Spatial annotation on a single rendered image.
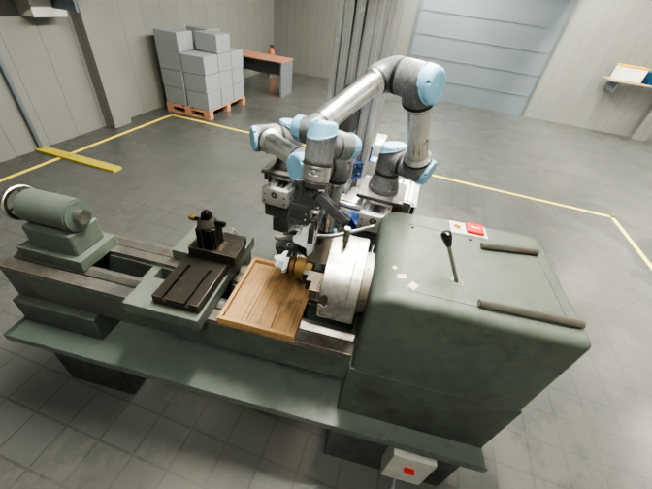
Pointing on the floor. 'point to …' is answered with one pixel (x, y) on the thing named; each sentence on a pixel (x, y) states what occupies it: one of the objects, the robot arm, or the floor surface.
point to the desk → (277, 65)
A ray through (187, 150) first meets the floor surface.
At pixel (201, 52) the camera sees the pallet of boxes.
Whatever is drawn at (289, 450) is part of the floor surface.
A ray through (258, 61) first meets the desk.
